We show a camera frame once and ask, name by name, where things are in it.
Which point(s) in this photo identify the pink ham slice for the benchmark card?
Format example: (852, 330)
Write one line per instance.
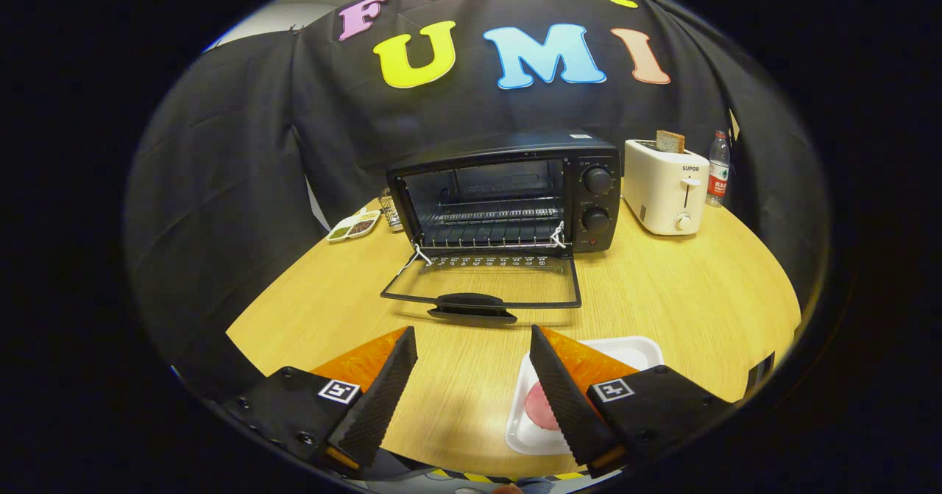
(537, 406)

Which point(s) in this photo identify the black backdrop cloth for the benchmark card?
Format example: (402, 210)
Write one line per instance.
(221, 185)

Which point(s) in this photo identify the brown bread slice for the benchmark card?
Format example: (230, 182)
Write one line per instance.
(670, 142)

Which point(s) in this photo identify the white toaster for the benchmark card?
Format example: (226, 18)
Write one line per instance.
(662, 192)

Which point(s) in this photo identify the black toaster oven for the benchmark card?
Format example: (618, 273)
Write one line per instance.
(603, 201)

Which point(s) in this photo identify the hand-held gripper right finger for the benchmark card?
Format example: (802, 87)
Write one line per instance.
(563, 398)

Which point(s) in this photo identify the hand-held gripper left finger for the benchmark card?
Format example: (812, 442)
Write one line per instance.
(383, 398)

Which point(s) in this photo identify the white rectangular plate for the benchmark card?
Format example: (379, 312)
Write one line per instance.
(633, 350)

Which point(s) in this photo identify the white divided condiment dish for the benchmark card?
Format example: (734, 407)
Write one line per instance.
(353, 226)

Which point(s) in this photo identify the clear water bottle red label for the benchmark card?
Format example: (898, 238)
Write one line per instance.
(718, 177)

